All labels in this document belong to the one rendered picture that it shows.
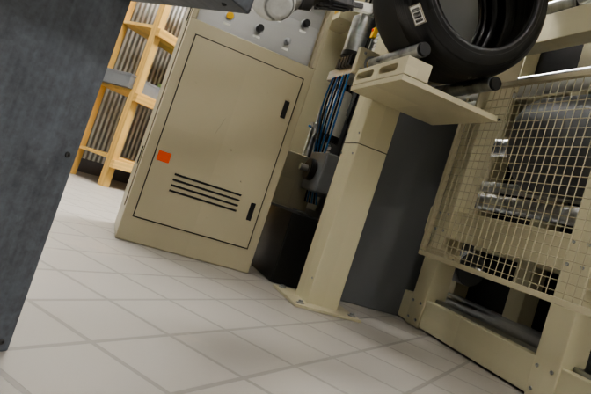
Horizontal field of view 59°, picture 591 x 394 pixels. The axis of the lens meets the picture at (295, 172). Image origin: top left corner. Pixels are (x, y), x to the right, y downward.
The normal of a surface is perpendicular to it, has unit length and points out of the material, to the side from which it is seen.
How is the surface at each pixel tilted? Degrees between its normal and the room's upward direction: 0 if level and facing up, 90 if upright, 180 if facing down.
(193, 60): 90
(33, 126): 90
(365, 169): 90
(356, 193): 90
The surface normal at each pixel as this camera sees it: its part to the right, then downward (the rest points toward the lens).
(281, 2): 0.25, 0.61
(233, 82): 0.33, 0.06
